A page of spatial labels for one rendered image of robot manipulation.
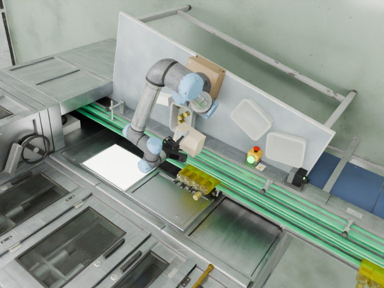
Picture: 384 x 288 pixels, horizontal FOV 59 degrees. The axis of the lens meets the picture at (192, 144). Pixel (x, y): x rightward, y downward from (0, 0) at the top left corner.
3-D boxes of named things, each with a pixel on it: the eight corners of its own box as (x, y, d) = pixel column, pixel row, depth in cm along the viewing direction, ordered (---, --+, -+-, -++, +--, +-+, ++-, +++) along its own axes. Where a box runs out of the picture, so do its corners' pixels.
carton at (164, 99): (147, 88, 247) (141, 91, 243) (173, 95, 235) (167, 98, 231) (148, 96, 250) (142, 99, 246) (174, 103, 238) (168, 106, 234)
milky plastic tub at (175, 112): (176, 124, 245) (168, 129, 239) (179, 96, 232) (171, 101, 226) (196, 134, 238) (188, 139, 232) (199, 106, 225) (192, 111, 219)
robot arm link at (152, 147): (139, 136, 164) (135, 151, 172) (156, 150, 161) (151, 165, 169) (150, 130, 170) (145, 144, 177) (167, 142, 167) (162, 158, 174)
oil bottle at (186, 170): (194, 164, 233) (175, 180, 218) (195, 158, 230) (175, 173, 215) (201, 168, 231) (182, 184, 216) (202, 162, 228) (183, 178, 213)
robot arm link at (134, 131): (148, 49, 146) (116, 138, 171) (167, 62, 143) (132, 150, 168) (163, 47, 155) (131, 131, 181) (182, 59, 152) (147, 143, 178)
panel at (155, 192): (115, 145, 261) (79, 166, 238) (115, 142, 259) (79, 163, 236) (214, 202, 223) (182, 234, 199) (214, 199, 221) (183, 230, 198)
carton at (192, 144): (184, 122, 198) (176, 127, 193) (206, 136, 193) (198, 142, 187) (179, 137, 205) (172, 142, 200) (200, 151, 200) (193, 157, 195)
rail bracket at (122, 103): (126, 111, 267) (104, 122, 251) (126, 91, 257) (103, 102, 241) (131, 113, 265) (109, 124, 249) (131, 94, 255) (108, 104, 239)
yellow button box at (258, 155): (251, 155, 218) (246, 160, 212) (254, 145, 213) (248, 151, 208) (261, 159, 215) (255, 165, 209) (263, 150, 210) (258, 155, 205)
